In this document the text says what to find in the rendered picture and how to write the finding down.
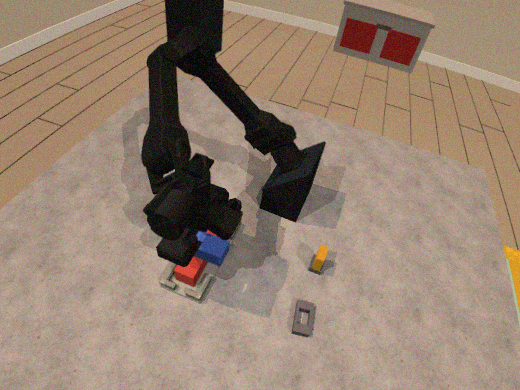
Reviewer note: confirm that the orange-yellow rectangular block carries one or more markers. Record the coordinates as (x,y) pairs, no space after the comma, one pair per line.
(319,257)

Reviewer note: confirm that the red tapered block with two sockets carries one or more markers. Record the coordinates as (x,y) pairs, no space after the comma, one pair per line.
(191,273)

